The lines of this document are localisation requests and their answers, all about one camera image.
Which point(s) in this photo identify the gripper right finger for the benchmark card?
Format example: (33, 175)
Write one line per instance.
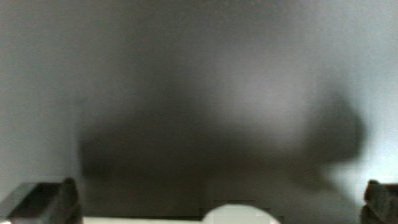
(380, 212)

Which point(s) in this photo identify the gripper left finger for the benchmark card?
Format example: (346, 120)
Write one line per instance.
(44, 203)

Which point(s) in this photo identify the white cabinet body box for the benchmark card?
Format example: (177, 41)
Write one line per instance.
(227, 214)

